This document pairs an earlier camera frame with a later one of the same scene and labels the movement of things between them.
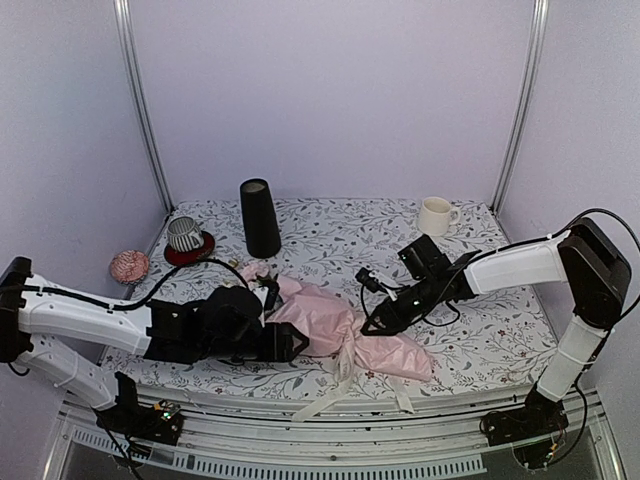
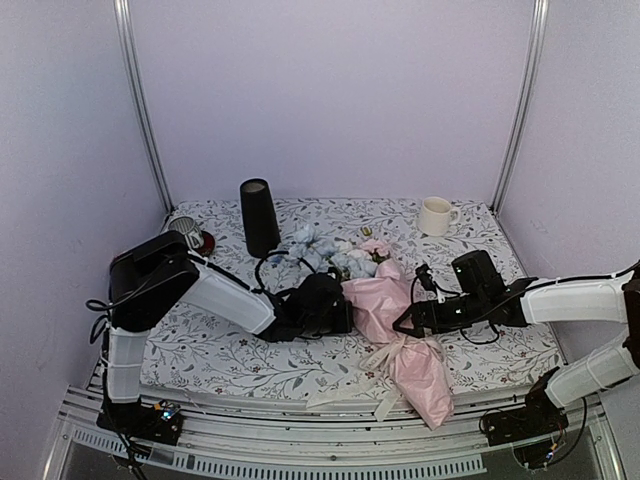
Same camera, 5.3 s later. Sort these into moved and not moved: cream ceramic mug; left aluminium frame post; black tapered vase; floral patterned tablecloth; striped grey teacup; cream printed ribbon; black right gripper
Moved: cream printed ribbon; black right gripper
Not moved: left aluminium frame post; striped grey teacup; black tapered vase; cream ceramic mug; floral patterned tablecloth
